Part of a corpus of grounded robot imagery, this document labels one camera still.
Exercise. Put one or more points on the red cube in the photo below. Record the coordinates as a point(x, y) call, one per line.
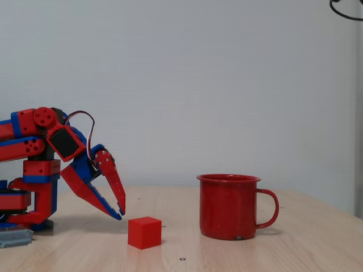
point(143, 233)

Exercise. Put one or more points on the grey metal clamp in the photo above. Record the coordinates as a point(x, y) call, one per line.
point(15, 236)

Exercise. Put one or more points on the red and black robot base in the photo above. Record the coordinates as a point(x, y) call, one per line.
point(14, 201)

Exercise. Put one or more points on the red enamel mug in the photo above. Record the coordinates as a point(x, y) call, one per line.
point(227, 207)

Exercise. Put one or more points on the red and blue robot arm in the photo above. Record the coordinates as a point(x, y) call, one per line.
point(28, 122)

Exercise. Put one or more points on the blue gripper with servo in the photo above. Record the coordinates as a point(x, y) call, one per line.
point(85, 170)

